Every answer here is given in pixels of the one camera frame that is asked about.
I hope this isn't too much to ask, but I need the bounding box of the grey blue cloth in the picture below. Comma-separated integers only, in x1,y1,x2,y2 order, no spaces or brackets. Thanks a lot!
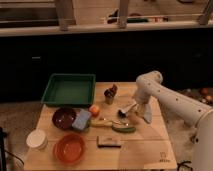
136,103,152,124

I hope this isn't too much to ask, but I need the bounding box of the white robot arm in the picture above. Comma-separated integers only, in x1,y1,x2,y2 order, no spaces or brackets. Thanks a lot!
134,71,213,171

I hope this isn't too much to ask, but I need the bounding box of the dark red bowl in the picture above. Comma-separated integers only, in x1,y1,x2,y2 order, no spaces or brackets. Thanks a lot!
52,108,77,130

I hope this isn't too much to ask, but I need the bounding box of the orange red bowl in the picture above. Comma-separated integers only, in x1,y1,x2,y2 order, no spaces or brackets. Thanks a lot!
53,133,85,165

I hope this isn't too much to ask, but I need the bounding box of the green cucumber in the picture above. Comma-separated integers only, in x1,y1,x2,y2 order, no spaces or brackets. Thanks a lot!
111,126,136,134

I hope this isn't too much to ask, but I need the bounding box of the metal fork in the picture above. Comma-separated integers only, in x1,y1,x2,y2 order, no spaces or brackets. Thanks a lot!
99,117,129,126

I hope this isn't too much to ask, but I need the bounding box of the orange fruit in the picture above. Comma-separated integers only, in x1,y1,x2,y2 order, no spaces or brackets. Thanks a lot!
89,105,100,117

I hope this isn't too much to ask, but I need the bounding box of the yellow banana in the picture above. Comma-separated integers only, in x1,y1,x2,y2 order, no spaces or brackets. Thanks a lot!
90,120,112,127

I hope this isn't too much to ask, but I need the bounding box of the rectangular scrub block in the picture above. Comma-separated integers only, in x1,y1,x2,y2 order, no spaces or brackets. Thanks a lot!
97,136,121,148

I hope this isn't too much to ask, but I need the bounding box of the blue sponge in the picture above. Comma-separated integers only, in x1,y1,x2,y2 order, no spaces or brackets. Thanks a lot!
72,110,91,131

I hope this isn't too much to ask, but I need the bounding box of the green plastic tray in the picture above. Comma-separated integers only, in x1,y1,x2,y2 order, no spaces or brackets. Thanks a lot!
41,74,96,107

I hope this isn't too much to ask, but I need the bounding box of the white paper cup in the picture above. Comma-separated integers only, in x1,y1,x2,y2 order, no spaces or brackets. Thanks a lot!
26,129,48,149

